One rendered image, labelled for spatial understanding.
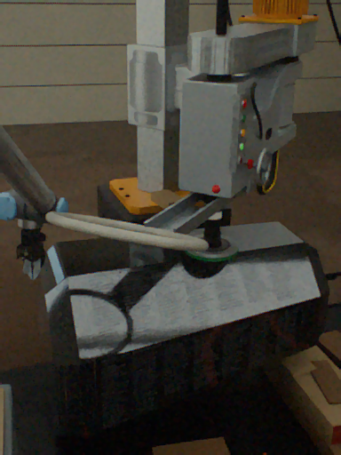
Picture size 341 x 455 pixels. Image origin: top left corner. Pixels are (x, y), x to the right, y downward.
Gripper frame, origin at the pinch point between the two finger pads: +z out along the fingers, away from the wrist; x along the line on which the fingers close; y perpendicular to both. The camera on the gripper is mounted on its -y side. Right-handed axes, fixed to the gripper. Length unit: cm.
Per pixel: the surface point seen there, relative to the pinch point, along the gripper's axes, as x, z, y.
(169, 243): 56, -36, 48
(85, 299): 18.3, 9.9, -5.2
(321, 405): 115, 60, -34
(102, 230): 38, -40, 52
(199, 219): 59, -27, -7
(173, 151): 32, -25, -122
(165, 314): 48, 16, -13
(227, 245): 69, -7, -35
